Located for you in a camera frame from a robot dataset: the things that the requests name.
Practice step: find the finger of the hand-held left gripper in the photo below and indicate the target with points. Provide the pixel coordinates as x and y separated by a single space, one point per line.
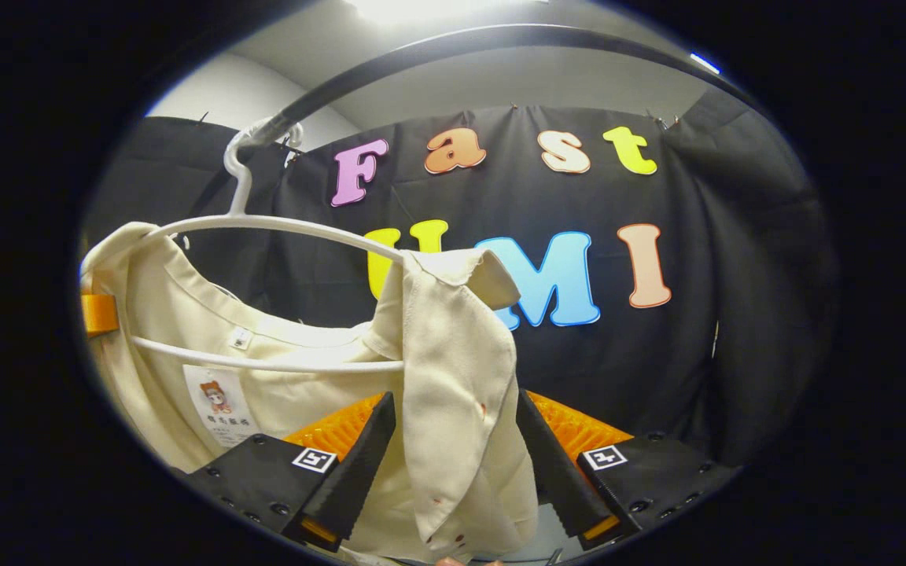
99 314

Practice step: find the white plastic hanger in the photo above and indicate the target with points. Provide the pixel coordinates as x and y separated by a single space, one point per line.
280 226

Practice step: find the black backdrop cloth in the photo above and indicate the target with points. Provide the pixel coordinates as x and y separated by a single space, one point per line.
736 236

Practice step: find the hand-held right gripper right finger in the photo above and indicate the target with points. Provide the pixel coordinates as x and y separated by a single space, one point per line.
559 479

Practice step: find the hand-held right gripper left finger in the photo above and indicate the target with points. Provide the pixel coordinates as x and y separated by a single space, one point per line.
359 479

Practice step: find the cream button shirt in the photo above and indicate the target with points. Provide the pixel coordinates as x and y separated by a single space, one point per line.
453 354

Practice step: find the black clothes rack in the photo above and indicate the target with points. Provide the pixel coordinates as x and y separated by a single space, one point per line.
500 38

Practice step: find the long ceiling light panel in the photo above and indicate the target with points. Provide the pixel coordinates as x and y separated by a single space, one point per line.
421 8
705 63

